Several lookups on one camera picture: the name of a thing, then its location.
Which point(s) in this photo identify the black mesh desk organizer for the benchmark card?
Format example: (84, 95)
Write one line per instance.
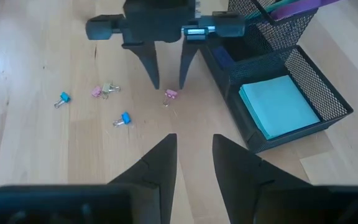
(315, 87)

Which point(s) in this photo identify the purple pink scissors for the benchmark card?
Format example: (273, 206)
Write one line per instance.
(303, 7)

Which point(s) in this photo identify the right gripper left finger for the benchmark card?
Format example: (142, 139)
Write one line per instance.
(157, 168)

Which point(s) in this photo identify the pink binder clip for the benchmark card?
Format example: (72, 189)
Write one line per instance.
(171, 93)
(96, 91)

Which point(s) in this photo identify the yellow binder clip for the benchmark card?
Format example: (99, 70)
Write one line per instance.
(107, 87)

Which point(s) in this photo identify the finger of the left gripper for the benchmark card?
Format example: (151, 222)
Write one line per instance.
(148, 59)
(186, 56)

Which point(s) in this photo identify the teal eraser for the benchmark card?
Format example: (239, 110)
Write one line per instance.
(64, 97)

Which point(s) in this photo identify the mint green sticky note pad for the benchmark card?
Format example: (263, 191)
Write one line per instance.
(278, 105)

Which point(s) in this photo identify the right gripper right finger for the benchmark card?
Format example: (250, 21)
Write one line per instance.
(238, 174)

